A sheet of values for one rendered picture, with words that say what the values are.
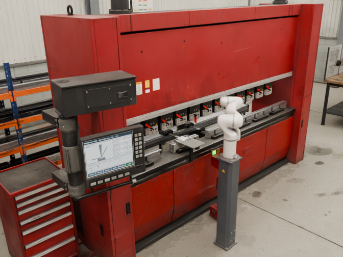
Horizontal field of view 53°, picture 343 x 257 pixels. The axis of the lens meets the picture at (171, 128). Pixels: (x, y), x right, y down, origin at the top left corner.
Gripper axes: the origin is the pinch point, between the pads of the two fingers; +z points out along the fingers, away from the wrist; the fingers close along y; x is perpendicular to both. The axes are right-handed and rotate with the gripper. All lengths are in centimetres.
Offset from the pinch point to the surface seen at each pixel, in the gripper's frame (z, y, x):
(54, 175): -46, 7, -189
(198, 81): -81, -35, -19
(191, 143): -24, -12, -43
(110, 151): -76, 45, -160
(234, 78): -74, -42, 40
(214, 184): 43.3, -15.3, -1.3
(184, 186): 26, -11, -50
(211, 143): -10.8, -21.3, -6.6
